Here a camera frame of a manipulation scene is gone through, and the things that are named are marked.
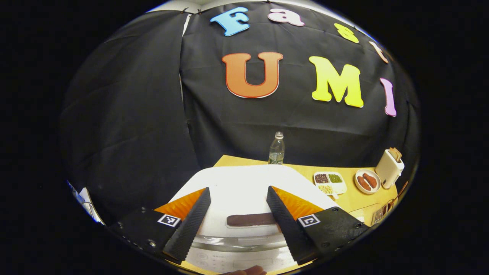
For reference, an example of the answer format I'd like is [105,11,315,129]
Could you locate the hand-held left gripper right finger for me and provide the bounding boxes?
[266,186,370,265]

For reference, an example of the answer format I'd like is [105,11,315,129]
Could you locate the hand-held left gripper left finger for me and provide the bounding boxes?
[109,187,212,265]

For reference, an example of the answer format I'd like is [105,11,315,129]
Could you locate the white rice cooker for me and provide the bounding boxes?
[168,164,365,275]

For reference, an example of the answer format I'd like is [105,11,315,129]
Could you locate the metal wire chopstick holder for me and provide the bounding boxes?
[371,199,398,226]

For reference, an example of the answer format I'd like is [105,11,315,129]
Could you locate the brown wooden spoon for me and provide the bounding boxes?
[386,181,408,212]

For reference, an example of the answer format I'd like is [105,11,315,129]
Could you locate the white divided bean tray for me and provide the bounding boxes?
[313,171,347,200]

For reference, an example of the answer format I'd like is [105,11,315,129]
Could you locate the clear plastic water bottle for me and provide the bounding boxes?
[268,131,285,165]

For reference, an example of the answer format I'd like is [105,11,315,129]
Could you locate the clear plastic container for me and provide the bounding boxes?
[348,203,381,226]

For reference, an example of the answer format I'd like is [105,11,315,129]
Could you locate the white round plate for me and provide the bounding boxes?
[354,169,382,195]

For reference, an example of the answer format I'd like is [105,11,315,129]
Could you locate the white toaster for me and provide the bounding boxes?
[375,149,405,189]

